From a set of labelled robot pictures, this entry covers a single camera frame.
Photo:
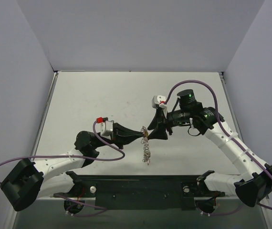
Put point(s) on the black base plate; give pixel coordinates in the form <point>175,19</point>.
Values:
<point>139,192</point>

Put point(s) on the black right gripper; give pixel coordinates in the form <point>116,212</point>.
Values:
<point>163,122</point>

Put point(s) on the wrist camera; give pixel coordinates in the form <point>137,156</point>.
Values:
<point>106,126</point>
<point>159,101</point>

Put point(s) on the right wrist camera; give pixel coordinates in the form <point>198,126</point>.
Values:
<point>159,101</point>

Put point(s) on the aluminium table edge rail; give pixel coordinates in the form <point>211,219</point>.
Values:
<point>221,75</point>

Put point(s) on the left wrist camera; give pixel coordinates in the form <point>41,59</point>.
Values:
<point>106,126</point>

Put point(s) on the metal disc key organizer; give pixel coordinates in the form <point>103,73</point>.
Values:
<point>145,143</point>

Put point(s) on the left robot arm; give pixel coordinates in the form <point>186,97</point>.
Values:
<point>39,176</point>

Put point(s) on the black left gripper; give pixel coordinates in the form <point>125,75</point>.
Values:
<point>116,135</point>

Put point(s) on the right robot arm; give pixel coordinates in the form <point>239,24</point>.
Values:
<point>254,181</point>

